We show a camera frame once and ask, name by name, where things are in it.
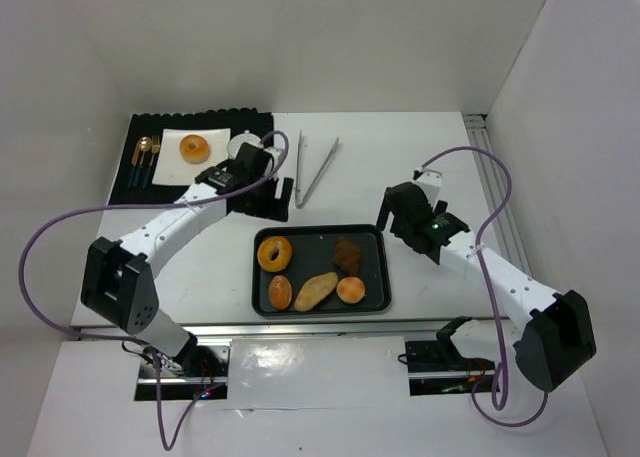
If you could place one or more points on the dark brown croissant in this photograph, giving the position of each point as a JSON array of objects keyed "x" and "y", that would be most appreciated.
[{"x": 347, "y": 256}]

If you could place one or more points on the gold fork green handle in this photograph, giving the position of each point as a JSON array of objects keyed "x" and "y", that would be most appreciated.
[{"x": 155, "y": 149}]

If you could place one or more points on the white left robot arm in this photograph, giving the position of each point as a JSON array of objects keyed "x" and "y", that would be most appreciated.
[{"x": 119, "y": 277}]

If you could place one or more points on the black placemat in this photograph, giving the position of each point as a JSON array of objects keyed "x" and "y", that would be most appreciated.
[{"x": 148, "y": 125}]

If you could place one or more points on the white cup with handle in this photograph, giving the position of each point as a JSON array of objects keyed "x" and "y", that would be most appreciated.
[{"x": 238, "y": 140}]

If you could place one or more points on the orange oval bun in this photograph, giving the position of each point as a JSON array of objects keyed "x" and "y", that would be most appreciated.
[{"x": 280, "y": 292}]

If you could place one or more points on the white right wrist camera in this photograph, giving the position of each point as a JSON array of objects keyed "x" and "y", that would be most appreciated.
[{"x": 430, "y": 182}]

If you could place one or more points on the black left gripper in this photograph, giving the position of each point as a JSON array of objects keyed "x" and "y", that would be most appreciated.
[{"x": 267, "y": 202}]

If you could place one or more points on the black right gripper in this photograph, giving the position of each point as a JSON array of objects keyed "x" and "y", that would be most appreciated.
[{"x": 400, "y": 222}]

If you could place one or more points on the black baking tray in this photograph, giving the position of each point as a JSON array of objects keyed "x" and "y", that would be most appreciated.
[{"x": 313, "y": 248}]

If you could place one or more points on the white square plate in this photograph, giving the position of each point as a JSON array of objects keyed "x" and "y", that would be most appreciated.
[{"x": 172, "y": 170}]

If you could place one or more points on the round light bun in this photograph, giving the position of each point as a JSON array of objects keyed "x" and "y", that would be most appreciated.
[{"x": 351, "y": 290}]

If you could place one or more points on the aluminium rail right side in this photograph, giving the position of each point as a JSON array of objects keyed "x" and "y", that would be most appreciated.
[{"x": 494, "y": 186}]

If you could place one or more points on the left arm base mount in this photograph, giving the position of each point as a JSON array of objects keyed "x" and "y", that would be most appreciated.
[{"x": 206, "y": 378}]

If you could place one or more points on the long tan bread roll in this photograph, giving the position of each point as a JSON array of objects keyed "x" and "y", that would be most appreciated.
[{"x": 315, "y": 290}]

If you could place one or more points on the gold spoon green handle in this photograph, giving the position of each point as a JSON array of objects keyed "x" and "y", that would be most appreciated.
[{"x": 143, "y": 146}]

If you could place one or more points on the orange donut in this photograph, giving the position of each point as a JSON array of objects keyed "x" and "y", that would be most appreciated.
[
  {"x": 274, "y": 254},
  {"x": 194, "y": 149}
]

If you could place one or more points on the metal tongs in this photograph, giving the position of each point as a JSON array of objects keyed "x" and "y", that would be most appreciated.
[{"x": 301, "y": 194}]

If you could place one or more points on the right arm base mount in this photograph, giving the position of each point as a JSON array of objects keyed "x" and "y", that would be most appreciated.
[{"x": 430, "y": 373}]

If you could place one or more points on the aluminium rail front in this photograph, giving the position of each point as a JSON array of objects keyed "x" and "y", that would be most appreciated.
[{"x": 317, "y": 328}]

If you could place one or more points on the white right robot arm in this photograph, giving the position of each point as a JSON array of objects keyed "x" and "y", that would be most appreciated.
[{"x": 553, "y": 334}]

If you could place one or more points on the aluminium rail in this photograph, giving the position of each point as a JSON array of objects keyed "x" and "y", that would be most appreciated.
[
  {"x": 317, "y": 328},
  {"x": 494, "y": 186}
]

